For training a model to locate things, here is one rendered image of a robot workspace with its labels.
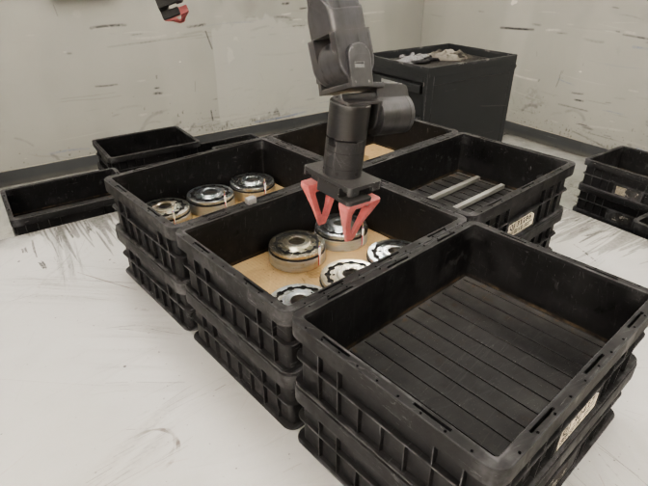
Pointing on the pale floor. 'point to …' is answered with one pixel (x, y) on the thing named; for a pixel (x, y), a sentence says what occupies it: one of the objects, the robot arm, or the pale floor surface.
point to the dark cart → (454, 87)
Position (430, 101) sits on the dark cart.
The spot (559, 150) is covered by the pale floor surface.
